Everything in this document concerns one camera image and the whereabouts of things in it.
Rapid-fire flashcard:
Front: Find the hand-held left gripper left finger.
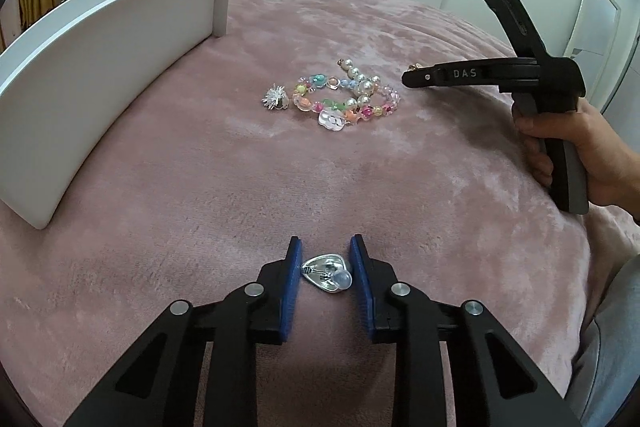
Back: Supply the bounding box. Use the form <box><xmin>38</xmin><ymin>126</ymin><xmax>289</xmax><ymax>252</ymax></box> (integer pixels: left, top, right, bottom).
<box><xmin>62</xmin><ymin>235</ymin><xmax>304</xmax><ymax>427</ymax></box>

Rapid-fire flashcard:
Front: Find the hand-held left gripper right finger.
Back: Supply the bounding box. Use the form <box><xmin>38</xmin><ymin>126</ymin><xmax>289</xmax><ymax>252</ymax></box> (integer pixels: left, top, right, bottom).
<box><xmin>350</xmin><ymin>234</ymin><xmax>583</xmax><ymax>427</ymax></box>

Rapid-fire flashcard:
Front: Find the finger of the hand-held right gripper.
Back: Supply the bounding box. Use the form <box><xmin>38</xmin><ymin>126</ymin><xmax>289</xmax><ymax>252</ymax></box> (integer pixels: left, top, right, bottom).
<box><xmin>401</xmin><ymin>57</ymin><xmax>541</xmax><ymax>90</ymax></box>

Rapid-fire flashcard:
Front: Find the silver heart charm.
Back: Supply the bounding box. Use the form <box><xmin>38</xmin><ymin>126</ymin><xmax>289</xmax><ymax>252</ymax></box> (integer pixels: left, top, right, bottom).
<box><xmin>300</xmin><ymin>252</ymin><xmax>355</xmax><ymax>296</ymax></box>

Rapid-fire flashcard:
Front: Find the person's right hand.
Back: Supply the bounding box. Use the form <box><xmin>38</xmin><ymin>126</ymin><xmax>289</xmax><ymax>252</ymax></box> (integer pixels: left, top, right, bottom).
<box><xmin>513</xmin><ymin>99</ymin><xmax>640</xmax><ymax>208</ymax></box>

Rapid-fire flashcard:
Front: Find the white cabinet door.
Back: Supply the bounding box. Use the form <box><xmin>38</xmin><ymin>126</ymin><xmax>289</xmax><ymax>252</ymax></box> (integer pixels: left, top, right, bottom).
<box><xmin>570</xmin><ymin>0</ymin><xmax>622</xmax><ymax>56</ymax></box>

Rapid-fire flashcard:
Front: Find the pink plush blanket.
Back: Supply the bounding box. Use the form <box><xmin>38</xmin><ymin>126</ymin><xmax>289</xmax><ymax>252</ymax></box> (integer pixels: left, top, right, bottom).
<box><xmin>0</xmin><ymin>0</ymin><xmax>640</xmax><ymax>427</ymax></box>

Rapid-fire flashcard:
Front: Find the person's grey trouser leg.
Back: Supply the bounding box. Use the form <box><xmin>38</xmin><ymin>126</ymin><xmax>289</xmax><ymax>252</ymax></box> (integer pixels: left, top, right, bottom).
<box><xmin>565</xmin><ymin>252</ymin><xmax>640</xmax><ymax>427</ymax></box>

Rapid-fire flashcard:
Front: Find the white curved board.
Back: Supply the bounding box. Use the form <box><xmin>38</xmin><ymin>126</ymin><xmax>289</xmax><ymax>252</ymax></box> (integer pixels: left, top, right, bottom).
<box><xmin>0</xmin><ymin>0</ymin><xmax>233</xmax><ymax>230</ymax></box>

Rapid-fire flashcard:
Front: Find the white pearl bracelet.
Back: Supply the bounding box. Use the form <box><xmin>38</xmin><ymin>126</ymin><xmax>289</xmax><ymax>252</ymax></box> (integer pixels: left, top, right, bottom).
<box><xmin>336</xmin><ymin>58</ymin><xmax>385</xmax><ymax>108</ymax></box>

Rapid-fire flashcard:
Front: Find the colourful bead bracelet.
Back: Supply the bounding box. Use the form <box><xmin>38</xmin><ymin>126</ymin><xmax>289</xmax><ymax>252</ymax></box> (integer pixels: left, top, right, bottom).
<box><xmin>292</xmin><ymin>73</ymin><xmax>402</xmax><ymax>132</ymax></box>

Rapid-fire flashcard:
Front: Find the silver flower ring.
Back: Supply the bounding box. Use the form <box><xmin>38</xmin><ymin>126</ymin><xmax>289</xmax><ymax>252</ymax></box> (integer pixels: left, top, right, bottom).
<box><xmin>262</xmin><ymin>83</ymin><xmax>292</xmax><ymax>112</ymax></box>

